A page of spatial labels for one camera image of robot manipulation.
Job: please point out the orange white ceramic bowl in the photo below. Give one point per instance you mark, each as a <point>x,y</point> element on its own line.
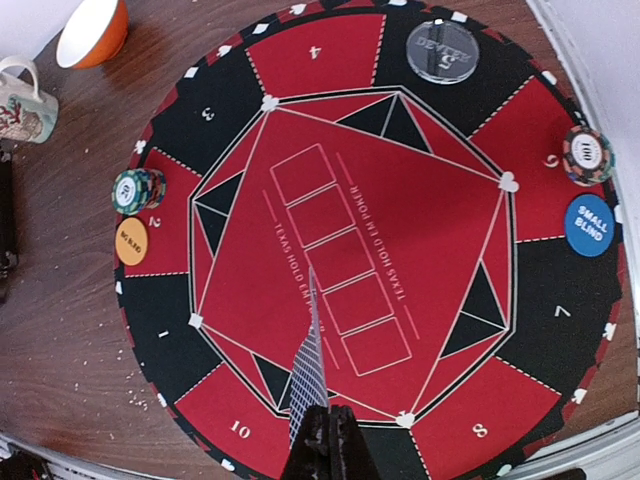
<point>94,34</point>

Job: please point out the white floral ceramic mug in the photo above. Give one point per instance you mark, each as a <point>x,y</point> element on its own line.
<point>28,114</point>

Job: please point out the stack of poker chips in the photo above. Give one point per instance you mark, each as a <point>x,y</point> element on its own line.
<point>588,157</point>
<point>137,189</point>

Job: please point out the orange big blind button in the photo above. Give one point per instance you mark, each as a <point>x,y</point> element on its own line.
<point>131,241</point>

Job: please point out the blue small blind button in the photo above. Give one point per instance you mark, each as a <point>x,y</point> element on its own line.
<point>589,225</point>

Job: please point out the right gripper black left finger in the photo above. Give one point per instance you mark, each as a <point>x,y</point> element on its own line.
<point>309,456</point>

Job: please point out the red black poker mat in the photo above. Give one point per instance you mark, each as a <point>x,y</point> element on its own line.
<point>456,320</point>

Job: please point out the black dealer button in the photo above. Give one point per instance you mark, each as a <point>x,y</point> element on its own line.
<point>442,52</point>

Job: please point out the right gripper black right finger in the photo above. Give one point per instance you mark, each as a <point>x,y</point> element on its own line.
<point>349,456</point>

